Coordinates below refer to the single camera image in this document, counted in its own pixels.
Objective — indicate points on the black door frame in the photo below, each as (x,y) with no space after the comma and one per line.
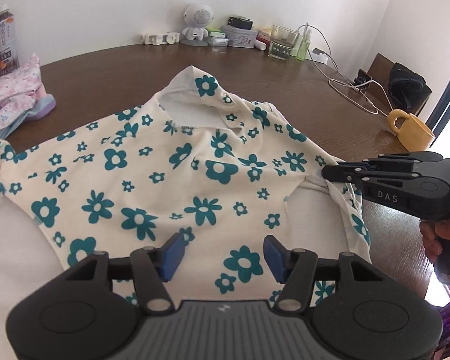
(448,93)

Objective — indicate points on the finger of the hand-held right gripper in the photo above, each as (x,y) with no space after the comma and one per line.
(405,162)
(378,178)

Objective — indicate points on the cream dress with teal flowers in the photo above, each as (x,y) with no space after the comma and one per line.
(153,157)

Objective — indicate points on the phone on stand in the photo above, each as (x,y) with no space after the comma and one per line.
(363,78)

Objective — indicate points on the green spray bottle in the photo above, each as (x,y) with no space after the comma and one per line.
(303,47)

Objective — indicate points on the green white small box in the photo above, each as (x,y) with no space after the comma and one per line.
(215,32)

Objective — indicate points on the pile of pastel clothes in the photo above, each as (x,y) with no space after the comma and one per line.
(41,107)

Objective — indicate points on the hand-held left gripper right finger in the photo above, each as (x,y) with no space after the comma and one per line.
(275,258)

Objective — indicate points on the pink floral garment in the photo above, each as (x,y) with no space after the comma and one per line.
(11,90)

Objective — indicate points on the small green white boxes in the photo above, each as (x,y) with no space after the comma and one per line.
(219,42)

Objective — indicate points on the white robot-shaped speaker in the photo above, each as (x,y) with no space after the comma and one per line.
(197,17)

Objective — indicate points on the white plastic clips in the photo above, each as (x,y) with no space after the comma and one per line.
(159,39)

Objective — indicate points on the yellow mug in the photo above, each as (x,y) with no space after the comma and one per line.
(416,133)

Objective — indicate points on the black bag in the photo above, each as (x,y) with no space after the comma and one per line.
(407,84)

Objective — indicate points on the red white tube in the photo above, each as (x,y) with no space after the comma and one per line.
(262,43)

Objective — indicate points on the square glass cup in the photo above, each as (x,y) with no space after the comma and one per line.
(283,45)

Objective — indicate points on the plastic tea bottle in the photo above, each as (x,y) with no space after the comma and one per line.
(5,41)

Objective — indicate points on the person's right hand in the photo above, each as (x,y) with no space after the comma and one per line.
(429,238)

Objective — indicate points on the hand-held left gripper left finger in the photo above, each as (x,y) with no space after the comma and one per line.
(172,257)

